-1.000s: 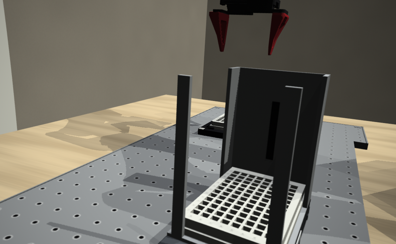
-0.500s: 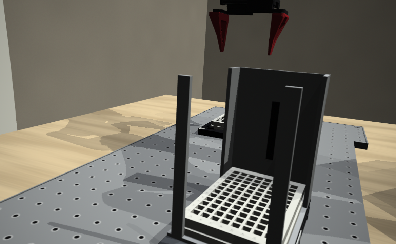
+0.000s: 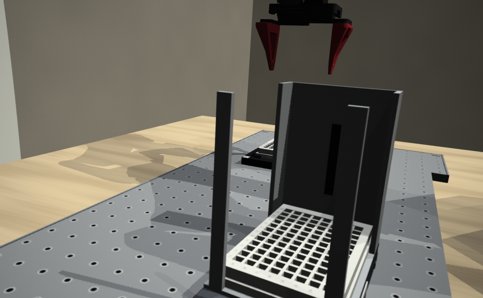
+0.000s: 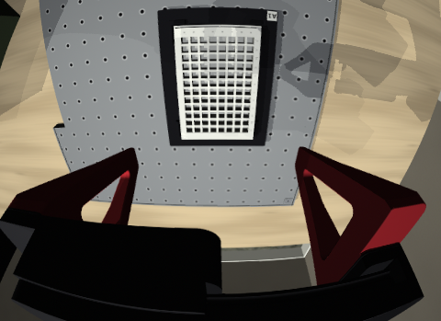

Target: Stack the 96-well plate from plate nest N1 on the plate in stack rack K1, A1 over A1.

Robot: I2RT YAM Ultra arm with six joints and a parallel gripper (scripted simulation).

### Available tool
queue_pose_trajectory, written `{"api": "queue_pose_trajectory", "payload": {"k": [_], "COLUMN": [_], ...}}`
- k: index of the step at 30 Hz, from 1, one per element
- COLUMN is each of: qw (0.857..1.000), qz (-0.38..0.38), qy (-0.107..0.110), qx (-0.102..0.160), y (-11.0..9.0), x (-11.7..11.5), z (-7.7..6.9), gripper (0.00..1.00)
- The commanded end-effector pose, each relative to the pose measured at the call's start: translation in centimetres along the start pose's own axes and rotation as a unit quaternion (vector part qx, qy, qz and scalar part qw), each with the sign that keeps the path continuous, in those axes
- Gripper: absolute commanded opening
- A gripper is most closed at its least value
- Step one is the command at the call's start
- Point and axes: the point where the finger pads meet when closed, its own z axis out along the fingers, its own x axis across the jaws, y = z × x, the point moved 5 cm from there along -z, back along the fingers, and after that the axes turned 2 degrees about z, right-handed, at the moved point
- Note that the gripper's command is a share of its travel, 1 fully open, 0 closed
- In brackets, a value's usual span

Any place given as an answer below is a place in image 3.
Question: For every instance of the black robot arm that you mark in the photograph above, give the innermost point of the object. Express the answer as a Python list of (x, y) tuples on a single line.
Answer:
[(295, 2)]

